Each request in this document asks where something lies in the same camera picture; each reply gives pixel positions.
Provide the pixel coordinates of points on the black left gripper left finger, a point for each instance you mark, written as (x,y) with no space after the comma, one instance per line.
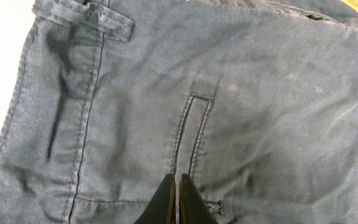
(161,208)

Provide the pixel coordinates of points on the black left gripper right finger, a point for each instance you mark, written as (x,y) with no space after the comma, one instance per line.
(192,209)

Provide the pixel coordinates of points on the dark blue shorts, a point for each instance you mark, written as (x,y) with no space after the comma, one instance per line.
(257,101)

